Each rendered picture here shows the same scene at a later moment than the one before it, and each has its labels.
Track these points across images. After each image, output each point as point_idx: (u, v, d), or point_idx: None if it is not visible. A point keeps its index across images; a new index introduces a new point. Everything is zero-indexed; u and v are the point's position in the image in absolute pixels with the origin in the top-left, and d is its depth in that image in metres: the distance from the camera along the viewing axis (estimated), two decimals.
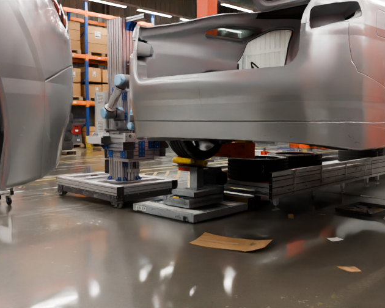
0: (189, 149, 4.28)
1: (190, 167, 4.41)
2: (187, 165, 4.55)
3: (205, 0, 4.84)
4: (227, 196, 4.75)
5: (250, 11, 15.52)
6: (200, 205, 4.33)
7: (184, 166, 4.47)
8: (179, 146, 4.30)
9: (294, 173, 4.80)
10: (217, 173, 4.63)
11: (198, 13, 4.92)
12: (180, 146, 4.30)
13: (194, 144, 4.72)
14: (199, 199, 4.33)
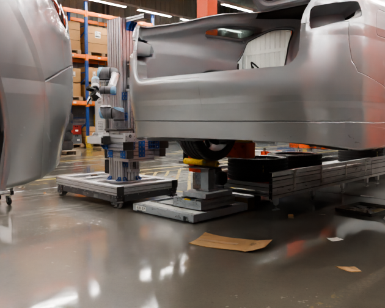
0: (200, 150, 4.17)
1: (201, 168, 4.31)
2: (198, 166, 4.45)
3: (205, 0, 4.84)
4: None
5: (250, 11, 15.52)
6: (211, 207, 4.23)
7: (195, 167, 4.37)
8: (191, 146, 4.20)
9: (294, 173, 4.80)
10: (217, 173, 4.63)
11: (198, 13, 4.92)
12: (192, 147, 4.20)
13: (205, 145, 4.62)
14: (211, 201, 4.23)
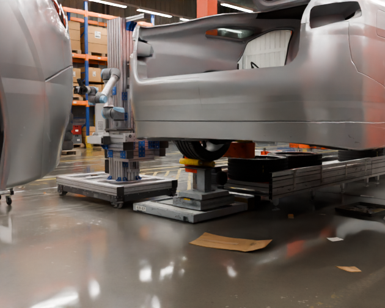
0: (196, 150, 4.14)
1: (197, 168, 4.28)
2: (195, 166, 4.42)
3: (205, 0, 4.84)
4: None
5: (250, 11, 15.52)
6: (211, 207, 4.24)
7: (191, 167, 4.34)
8: (187, 146, 4.17)
9: (294, 173, 4.80)
10: (217, 173, 4.63)
11: (198, 13, 4.92)
12: (187, 147, 4.17)
13: (201, 145, 4.59)
14: (211, 201, 4.23)
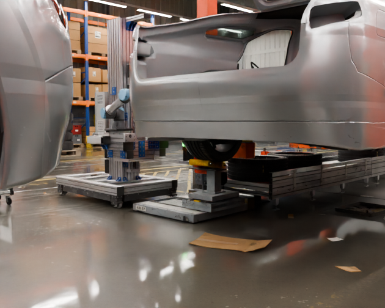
0: (207, 150, 4.06)
1: (208, 170, 4.19)
2: (205, 167, 4.33)
3: (205, 0, 4.84)
4: None
5: (250, 11, 15.52)
6: (221, 209, 4.15)
7: (201, 168, 4.25)
8: (197, 147, 4.08)
9: (294, 173, 4.80)
10: None
11: (198, 13, 4.92)
12: (198, 148, 4.08)
13: (211, 145, 4.50)
14: (221, 203, 4.14)
